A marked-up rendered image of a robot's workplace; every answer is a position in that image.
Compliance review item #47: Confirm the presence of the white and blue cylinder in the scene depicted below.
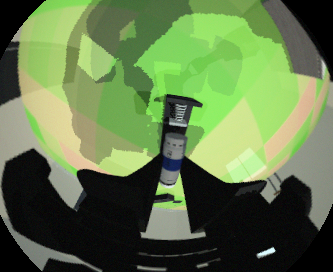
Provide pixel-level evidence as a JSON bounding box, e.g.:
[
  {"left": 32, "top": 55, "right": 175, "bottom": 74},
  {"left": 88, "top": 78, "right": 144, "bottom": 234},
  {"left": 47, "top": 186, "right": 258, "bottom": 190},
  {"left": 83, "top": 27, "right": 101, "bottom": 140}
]
[{"left": 159, "top": 132, "right": 187, "bottom": 188}]

